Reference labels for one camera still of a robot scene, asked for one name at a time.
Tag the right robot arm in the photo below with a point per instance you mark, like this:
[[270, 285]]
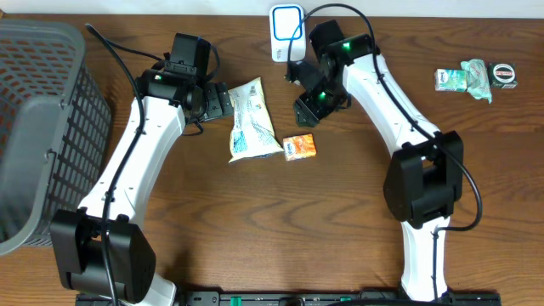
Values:
[[424, 177]]

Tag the green Kleenex tissue pack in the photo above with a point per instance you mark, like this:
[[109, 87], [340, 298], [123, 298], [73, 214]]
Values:
[[448, 80]]

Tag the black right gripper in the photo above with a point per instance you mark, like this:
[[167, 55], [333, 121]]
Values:
[[309, 110]]

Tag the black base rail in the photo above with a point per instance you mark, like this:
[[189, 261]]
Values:
[[368, 297]]

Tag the grey plastic mesh basket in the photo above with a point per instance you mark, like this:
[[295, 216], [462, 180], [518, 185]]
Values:
[[55, 128]]

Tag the orange Kleenex tissue pack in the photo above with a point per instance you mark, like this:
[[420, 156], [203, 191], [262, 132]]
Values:
[[299, 147]]

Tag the white barcode scanner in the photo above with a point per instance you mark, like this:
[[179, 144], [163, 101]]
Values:
[[285, 28]]

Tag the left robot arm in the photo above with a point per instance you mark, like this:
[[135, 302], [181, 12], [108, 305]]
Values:
[[100, 248]]

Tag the teal crinkled snack packet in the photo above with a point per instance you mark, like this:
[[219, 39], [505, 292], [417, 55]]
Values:
[[478, 84]]

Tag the large white wet-wipes pack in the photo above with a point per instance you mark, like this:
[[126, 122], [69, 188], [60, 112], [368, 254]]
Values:
[[252, 134]]

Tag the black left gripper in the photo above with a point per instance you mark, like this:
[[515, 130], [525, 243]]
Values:
[[218, 100]]

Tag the small dark green box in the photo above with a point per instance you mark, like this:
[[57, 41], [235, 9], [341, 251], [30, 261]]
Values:
[[502, 75]]

